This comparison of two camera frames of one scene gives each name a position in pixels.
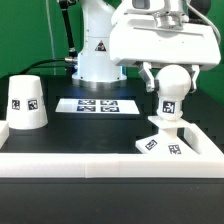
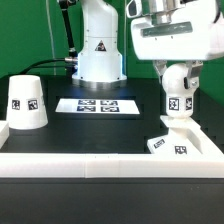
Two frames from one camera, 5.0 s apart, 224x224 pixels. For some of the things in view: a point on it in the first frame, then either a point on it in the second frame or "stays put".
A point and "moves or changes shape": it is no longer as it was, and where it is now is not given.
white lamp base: (166, 142) moves or changes shape
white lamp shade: (26, 107) stays put
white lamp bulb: (172, 83) moves or changes shape
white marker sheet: (98, 105) stays put
